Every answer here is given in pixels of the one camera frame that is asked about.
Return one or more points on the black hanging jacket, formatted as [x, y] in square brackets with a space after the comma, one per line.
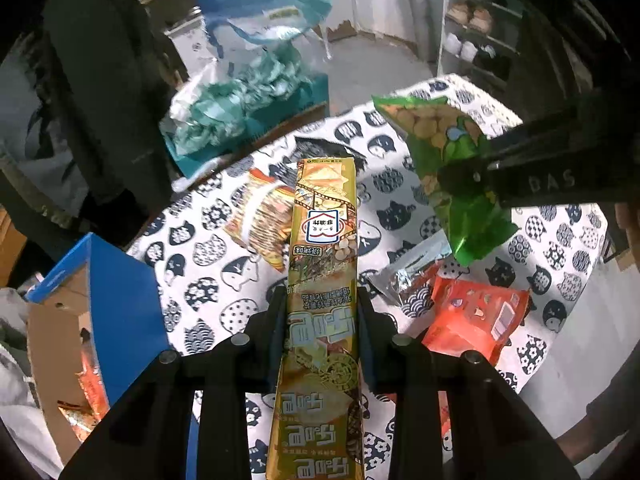
[110, 85]

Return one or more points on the shoe rack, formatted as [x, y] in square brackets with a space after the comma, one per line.
[500, 25]

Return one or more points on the cat print tablecloth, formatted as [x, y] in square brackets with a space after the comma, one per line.
[210, 280]

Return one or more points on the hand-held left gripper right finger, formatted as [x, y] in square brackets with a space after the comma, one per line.
[372, 355]

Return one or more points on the orange cracker packet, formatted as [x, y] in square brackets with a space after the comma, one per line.
[262, 215]

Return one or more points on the orange snack packet white label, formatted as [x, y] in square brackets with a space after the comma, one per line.
[475, 315]

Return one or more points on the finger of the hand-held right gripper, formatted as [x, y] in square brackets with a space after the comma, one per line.
[535, 127]
[465, 179]

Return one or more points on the blue cardboard box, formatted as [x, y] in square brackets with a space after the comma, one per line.
[125, 305]

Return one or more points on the white shoe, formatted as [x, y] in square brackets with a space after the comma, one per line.
[454, 43]
[469, 50]

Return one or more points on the long gold snack packet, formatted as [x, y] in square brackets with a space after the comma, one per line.
[322, 260]

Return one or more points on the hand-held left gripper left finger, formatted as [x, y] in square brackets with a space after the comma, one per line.
[265, 355]

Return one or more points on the white door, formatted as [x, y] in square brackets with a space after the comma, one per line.
[395, 0]

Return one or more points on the green snack packet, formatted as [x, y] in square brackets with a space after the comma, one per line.
[435, 130]

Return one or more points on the blue plastic bag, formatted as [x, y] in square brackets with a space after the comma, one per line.
[260, 5]

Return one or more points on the white bag with green cloth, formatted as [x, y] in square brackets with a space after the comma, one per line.
[235, 95]

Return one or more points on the beige shoe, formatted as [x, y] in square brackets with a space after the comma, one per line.
[481, 17]
[457, 12]

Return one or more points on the silver foil snack packet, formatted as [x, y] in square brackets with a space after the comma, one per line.
[410, 270]

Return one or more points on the orange striped snack packet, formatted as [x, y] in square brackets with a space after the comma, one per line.
[92, 380]

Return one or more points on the person's right forearm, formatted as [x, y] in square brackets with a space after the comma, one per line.
[592, 435]

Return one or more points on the black shoe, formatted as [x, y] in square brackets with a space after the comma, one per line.
[492, 60]

